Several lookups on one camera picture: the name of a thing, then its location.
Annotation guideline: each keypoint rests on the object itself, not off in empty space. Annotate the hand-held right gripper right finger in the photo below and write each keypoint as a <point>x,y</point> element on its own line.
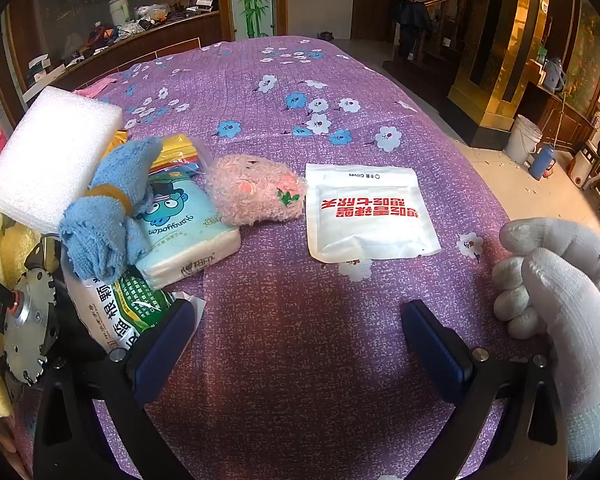
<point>437,355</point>

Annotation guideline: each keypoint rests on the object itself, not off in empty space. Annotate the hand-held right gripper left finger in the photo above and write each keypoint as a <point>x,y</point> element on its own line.
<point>162,360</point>

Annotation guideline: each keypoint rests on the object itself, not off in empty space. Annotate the cartoon print tissue pack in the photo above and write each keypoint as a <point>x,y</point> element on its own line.
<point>185,230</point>

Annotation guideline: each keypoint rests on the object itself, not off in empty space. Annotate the blue towel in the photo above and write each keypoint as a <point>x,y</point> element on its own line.
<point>107,230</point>

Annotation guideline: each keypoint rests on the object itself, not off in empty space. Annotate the white glove packet red print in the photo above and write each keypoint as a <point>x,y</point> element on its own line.
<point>370,210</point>

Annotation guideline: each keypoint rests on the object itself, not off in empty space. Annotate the pink plush toy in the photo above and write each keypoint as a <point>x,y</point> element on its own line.
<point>252,190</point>

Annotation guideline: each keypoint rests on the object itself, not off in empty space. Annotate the white foam block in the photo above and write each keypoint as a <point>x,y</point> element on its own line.
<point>50,155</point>

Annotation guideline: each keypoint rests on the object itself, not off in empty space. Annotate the person's right hand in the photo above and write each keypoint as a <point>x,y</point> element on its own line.
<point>580,310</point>

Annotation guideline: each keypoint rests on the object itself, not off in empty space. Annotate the green and white packet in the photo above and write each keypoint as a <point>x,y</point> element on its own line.
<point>125,307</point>

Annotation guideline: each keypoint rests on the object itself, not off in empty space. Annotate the purple floral cloth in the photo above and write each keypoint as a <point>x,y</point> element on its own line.
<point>280,300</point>

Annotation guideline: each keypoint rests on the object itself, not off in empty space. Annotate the metal electric motor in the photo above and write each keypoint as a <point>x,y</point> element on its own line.
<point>25,320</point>

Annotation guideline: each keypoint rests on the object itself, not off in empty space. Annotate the yellow packets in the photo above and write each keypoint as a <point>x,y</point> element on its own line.
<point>180,152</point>

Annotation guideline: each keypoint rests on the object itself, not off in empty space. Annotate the blue thermos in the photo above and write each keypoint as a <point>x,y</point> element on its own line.
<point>541,162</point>

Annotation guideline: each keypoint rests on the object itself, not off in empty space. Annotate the yellow packet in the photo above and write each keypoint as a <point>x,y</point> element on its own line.
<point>119,140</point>

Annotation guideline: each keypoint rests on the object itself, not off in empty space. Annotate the white plastic bucket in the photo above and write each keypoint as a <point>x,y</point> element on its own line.
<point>522,140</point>

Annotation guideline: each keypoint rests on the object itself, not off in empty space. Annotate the wooden sideboard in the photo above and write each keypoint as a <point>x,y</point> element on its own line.
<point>565,120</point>

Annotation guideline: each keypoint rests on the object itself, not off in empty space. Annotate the pink cloth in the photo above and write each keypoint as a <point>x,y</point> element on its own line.
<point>95,88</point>

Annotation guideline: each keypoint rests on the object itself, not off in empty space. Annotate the gold and black pillar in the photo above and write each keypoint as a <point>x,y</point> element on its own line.
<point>505,60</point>

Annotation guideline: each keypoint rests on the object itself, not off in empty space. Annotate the wooden glass cabinet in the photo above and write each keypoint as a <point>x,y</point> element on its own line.
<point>180,35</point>

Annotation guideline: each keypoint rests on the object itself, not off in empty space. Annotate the wooden stair railing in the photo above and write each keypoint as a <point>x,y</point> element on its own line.
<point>450,22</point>

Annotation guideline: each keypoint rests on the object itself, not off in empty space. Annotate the white plastic jug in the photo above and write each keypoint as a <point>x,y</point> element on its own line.
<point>119,12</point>

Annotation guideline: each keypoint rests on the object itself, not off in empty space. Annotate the wooden door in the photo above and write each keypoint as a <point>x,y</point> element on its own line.
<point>375,0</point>

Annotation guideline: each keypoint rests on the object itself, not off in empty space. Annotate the dark jacket on post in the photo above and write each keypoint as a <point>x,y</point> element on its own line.
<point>411,22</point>

